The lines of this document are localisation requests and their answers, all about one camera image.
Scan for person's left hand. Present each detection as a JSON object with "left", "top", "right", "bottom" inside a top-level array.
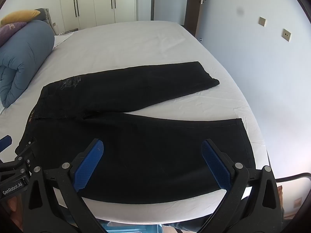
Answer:
[{"left": 6, "top": 195, "right": 27, "bottom": 224}]

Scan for black denim pants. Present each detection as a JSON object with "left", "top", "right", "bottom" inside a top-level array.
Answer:
[{"left": 15, "top": 61, "right": 255, "bottom": 203}]

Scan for dark nightstand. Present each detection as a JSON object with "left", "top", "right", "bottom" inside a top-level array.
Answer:
[{"left": 58, "top": 29, "right": 79, "bottom": 36}]

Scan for grey headboard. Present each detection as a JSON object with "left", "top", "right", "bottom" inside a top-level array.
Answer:
[{"left": 36, "top": 8, "right": 59, "bottom": 36}]

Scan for yellow pillow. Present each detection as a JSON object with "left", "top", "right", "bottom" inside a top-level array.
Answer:
[{"left": 0, "top": 9, "right": 41, "bottom": 28}]

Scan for white wardrobe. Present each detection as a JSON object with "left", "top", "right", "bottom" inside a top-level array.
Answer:
[{"left": 59, "top": 0, "right": 138, "bottom": 30}]

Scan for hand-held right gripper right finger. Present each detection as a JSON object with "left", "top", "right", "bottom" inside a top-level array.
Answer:
[{"left": 201, "top": 139, "right": 285, "bottom": 233}]

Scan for purple pillow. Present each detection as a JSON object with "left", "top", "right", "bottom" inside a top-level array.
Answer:
[{"left": 0, "top": 22, "right": 26, "bottom": 47}]

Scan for dark brown door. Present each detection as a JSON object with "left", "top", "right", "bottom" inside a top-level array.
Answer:
[{"left": 184, "top": 0, "right": 212, "bottom": 37}]

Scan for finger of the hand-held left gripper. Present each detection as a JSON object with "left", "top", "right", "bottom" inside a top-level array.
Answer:
[
  {"left": 0, "top": 135, "right": 13, "bottom": 153},
  {"left": 14, "top": 138, "right": 37, "bottom": 163}
]

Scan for blue plastic object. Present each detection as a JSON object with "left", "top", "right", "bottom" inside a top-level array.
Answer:
[{"left": 102, "top": 221, "right": 161, "bottom": 233}]

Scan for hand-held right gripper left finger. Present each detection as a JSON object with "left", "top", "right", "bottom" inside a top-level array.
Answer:
[{"left": 23, "top": 138, "right": 107, "bottom": 233}]

